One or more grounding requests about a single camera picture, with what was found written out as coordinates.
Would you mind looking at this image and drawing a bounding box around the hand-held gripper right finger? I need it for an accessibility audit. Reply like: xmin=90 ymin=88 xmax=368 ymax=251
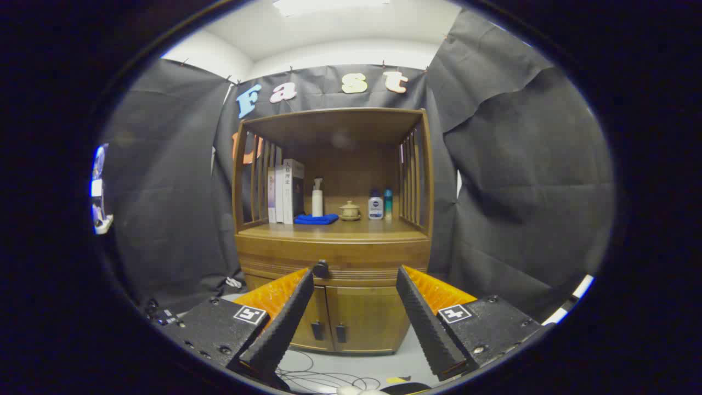
xmin=396 ymin=265 xmax=552 ymax=382

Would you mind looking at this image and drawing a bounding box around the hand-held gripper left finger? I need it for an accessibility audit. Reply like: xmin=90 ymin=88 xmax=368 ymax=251
xmin=148 ymin=268 xmax=315 ymax=391

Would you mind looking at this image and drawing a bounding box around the wooden drawer with black knob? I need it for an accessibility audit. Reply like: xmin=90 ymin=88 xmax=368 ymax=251
xmin=237 ymin=239 xmax=431 ymax=286

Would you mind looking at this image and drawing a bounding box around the wooden cabinet door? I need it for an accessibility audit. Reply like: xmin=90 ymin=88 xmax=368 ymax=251
xmin=290 ymin=284 xmax=334 ymax=352
xmin=327 ymin=285 xmax=413 ymax=354

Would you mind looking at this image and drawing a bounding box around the wooden countertop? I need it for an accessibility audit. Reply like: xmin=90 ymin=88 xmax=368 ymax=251
xmin=237 ymin=217 xmax=430 ymax=242

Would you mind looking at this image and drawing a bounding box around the wooden cabinet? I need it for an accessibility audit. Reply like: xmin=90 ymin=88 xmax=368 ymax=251
xmin=231 ymin=107 xmax=435 ymax=354

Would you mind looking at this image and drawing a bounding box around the white book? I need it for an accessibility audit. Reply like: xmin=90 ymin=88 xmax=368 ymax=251
xmin=275 ymin=165 xmax=285 ymax=223

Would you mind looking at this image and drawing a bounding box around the grey book with dark cover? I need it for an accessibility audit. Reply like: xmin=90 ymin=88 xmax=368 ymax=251
xmin=282 ymin=159 xmax=305 ymax=225

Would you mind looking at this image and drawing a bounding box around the black and white striped board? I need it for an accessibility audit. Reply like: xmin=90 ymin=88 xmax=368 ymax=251
xmin=542 ymin=274 xmax=596 ymax=326

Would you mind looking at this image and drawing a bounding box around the black backdrop cloth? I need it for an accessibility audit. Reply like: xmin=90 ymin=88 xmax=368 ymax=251
xmin=101 ymin=8 xmax=615 ymax=321

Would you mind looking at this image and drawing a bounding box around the black floor cable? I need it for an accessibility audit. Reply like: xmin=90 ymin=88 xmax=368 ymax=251
xmin=276 ymin=351 xmax=383 ymax=393

